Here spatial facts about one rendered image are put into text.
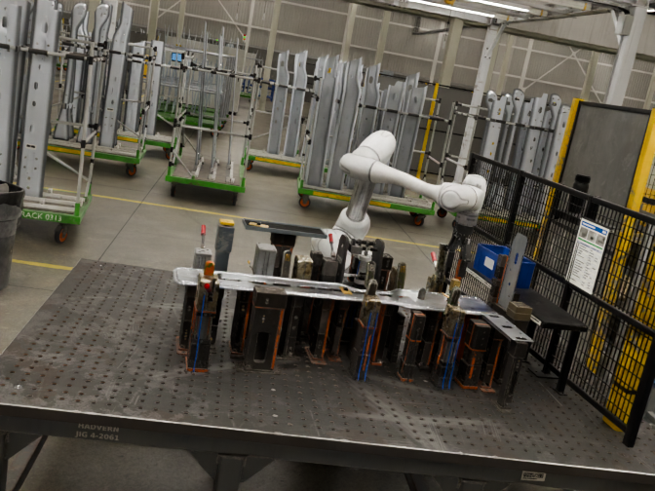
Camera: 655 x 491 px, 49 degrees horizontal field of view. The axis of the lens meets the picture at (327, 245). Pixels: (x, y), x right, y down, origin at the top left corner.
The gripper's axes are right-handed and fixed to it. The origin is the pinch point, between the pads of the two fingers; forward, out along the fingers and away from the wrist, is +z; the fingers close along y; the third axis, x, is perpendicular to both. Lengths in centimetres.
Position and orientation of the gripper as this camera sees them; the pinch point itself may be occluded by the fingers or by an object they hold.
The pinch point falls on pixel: (454, 269)
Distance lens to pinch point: 314.4
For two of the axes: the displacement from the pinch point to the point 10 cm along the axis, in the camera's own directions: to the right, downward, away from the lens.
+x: 9.6, 1.1, 2.6
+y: 2.3, 2.7, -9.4
